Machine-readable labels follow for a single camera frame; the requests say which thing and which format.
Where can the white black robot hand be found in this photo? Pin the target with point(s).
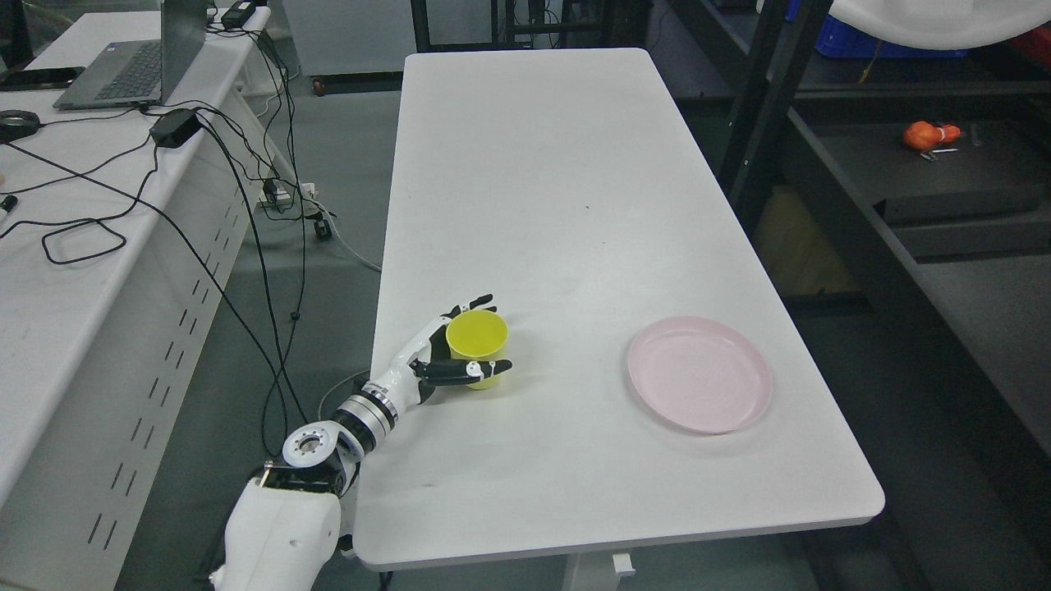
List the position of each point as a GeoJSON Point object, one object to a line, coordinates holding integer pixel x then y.
{"type": "Point", "coordinates": [425, 362]}

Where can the yellow plastic cup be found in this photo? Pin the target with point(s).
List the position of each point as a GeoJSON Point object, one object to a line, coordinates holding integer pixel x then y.
{"type": "Point", "coordinates": [477, 334]}

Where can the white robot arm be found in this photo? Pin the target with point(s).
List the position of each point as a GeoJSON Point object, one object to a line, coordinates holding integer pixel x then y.
{"type": "Point", "coordinates": [287, 522]}

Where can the orange toy on shelf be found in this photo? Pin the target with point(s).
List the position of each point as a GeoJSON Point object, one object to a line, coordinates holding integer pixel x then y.
{"type": "Point", "coordinates": [924, 136]}

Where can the white table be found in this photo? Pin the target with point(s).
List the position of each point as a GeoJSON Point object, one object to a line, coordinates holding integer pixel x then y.
{"type": "Point", "coordinates": [566, 183]}

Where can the pink plastic plate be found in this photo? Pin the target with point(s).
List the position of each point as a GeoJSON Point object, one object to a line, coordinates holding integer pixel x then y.
{"type": "Point", "coordinates": [699, 375]}

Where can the white side desk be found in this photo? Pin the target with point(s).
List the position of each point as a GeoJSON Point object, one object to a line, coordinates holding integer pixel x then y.
{"type": "Point", "coordinates": [113, 264]}

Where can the black power adapter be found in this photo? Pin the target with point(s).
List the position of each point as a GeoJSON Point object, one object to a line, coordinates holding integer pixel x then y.
{"type": "Point", "coordinates": [174, 128]}

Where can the grey laptop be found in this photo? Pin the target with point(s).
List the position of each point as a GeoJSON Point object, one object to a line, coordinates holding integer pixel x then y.
{"type": "Point", "coordinates": [143, 72]}

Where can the black smartphone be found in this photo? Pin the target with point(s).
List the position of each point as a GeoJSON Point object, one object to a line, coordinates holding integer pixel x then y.
{"type": "Point", "coordinates": [43, 79]}

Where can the black computer mouse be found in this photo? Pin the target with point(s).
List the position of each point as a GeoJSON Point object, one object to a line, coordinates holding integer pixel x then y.
{"type": "Point", "coordinates": [17, 125]}

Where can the blue plastic crate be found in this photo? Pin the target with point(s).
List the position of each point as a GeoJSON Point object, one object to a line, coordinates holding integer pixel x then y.
{"type": "Point", "coordinates": [841, 40]}

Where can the black metal rack frame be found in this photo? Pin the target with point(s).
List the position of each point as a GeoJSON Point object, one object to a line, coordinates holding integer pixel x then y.
{"type": "Point", "coordinates": [951, 245]}

